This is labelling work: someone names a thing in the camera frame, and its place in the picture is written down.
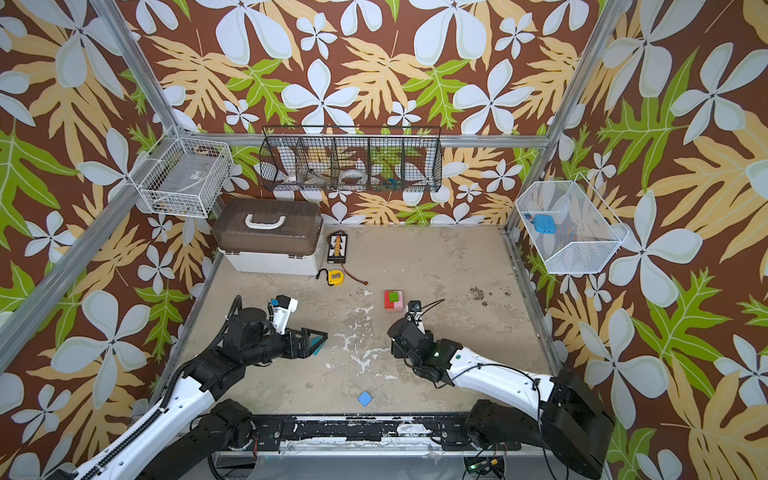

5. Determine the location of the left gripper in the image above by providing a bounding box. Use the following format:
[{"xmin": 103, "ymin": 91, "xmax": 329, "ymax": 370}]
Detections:
[{"xmin": 244, "ymin": 325, "xmax": 329, "ymax": 368}]

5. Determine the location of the teal wedge block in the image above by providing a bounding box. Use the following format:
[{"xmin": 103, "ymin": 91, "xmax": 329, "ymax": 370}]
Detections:
[{"xmin": 311, "ymin": 337, "xmax": 326, "ymax": 355}]

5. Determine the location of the pink block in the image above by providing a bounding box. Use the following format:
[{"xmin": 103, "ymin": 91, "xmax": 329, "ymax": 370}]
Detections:
[{"xmin": 394, "ymin": 290, "xmax": 404, "ymax": 312}]

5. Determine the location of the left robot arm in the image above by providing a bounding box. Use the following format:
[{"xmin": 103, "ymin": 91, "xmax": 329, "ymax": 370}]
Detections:
[{"xmin": 51, "ymin": 295, "xmax": 328, "ymax": 479}]

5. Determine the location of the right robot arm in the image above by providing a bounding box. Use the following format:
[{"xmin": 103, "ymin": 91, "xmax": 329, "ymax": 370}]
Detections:
[{"xmin": 388, "ymin": 317, "xmax": 616, "ymax": 479}]

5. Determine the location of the blue block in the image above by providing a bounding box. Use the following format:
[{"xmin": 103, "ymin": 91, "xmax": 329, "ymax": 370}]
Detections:
[{"xmin": 357, "ymin": 391, "xmax": 373, "ymax": 407}]

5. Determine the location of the yellow tape measure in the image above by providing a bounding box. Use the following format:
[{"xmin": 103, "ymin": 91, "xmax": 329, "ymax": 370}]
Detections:
[{"xmin": 315, "ymin": 268, "xmax": 345, "ymax": 287}]

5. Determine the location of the brown lid tool box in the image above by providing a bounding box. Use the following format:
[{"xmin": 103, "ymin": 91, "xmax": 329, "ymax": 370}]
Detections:
[{"xmin": 212, "ymin": 198, "xmax": 323, "ymax": 276}]

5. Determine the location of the black orange battery charger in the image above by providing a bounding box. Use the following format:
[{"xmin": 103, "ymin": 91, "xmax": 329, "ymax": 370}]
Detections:
[{"xmin": 327, "ymin": 230, "xmax": 348, "ymax": 265}]

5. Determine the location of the blue object in basket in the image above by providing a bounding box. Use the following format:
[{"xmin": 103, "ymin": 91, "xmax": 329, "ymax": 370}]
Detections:
[{"xmin": 533, "ymin": 214, "xmax": 557, "ymax": 235}]

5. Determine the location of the white mesh basket right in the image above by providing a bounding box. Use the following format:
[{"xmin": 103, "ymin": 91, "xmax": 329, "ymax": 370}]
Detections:
[{"xmin": 515, "ymin": 176, "xmax": 630, "ymax": 276}]

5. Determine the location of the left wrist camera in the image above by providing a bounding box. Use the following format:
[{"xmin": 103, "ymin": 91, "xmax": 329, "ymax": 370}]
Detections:
[{"xmin": 268, "ymin": 295, "xmax": 298, "ymax": 335}]

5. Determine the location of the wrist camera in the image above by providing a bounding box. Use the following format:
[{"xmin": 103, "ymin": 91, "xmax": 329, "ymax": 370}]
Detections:
[
  {"xmin": 406, "ymin": 300, "xmax": 424, "ymax": 332},
  {"xmin": 268, "ymin": 295, "xmax": 298, "ymax": 335}
]

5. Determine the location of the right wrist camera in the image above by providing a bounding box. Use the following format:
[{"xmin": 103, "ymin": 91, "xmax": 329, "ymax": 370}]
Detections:
[{"xmin": 406, "ymin": 300, "xmax": 424, "ymax": 332}]

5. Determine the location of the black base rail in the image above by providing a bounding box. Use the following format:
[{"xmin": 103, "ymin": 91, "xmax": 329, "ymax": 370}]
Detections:
[{"xmin": 239, "ymin": 412, "xmax": 523, "ymax": 452}]

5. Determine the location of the white wire basket left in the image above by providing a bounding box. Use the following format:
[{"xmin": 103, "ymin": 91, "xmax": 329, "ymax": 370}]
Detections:
[{"xmin": 130, "ymin": 130, "xmax": 233, "ymax": 218}]

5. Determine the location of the black wire basket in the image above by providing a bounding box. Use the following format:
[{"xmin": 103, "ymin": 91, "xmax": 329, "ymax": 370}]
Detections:
[{"xmin": 258, "ymin": 126, "xmax": 444, "ymax": 193}]

